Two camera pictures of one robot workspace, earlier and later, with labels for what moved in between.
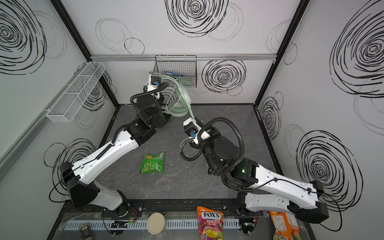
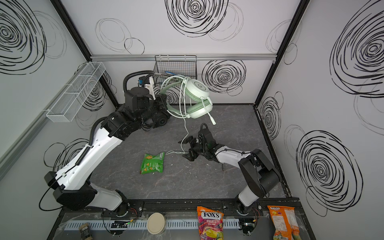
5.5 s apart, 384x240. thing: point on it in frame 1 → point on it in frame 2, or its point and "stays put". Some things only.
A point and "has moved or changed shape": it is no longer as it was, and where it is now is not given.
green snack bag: (152, 163) stays put
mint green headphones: (179, 107) has moved or changed shape
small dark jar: (85, 231) stays put
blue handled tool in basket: (170, 73) stays put
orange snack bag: (285, 226) stays put
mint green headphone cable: (184, 92) → (182, 89)
